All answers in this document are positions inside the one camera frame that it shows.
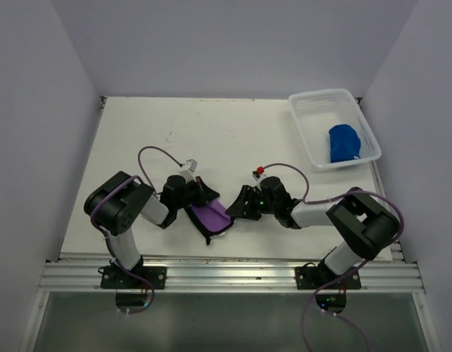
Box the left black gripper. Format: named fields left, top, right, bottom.
left=174, top=175, right=219, bottom=210

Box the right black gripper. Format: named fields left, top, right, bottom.
left=225, top=185, right=278, bottom=221

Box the purple and grey towel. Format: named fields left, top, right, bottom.
left=185, top=199, right=234, bottom=246

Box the blue towel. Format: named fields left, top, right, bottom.
left=329, top=124, right=361, bottom=163

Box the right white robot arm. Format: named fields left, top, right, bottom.
left=226, top=177, right=403, bottom=288

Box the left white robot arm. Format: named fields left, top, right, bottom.
left=84, top=171, right=220, bottom=288

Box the white plastic basket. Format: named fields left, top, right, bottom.
left=288, top=89, right=382, bottom=172

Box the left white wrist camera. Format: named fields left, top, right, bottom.
left=179, top=159, right=197, bottom=183

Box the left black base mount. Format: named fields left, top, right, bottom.
left=98, top=262, right=167, bottom=290

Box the aluminium frame rail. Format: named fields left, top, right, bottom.
left=37, top=257, right=425, bottom=293

